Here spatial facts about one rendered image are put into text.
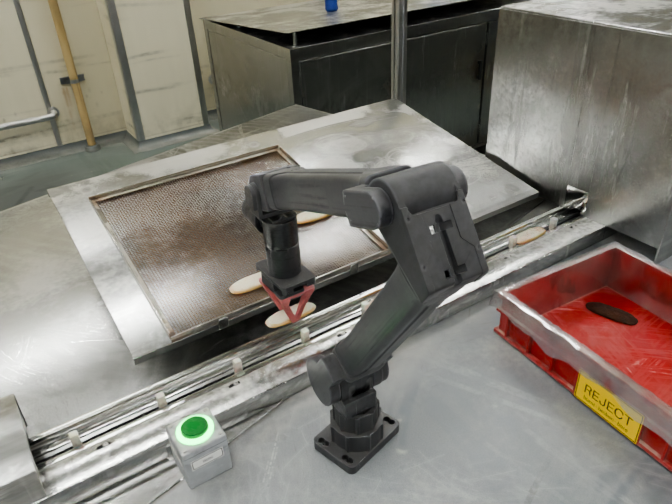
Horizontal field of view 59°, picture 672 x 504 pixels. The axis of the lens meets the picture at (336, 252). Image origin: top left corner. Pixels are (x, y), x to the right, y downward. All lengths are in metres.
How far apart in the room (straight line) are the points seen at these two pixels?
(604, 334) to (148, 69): 3.73
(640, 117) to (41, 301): 1.34
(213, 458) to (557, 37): 1.14
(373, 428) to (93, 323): 0.66
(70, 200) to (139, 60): 2.98
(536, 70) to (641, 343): 0.69
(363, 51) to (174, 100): 1.89
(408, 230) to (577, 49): 0.98
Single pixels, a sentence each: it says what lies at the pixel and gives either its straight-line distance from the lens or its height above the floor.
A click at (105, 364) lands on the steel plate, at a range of 1.23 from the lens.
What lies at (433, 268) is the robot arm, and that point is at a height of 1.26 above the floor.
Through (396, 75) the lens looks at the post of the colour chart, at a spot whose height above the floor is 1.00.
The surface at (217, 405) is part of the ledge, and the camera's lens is 1.02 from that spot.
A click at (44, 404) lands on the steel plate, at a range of 1.20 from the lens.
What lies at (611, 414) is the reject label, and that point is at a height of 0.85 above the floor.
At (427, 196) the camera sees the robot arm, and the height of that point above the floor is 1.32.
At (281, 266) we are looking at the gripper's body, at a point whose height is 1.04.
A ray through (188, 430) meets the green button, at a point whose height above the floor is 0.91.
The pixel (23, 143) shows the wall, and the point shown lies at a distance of 4.71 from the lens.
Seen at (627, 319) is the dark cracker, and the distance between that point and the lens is 1.29.
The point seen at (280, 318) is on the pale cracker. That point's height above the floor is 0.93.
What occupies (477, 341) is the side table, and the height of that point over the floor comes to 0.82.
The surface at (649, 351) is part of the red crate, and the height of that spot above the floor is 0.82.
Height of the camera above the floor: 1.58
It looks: 32 degrees down
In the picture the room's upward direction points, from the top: 3 degrees counter-clockwise
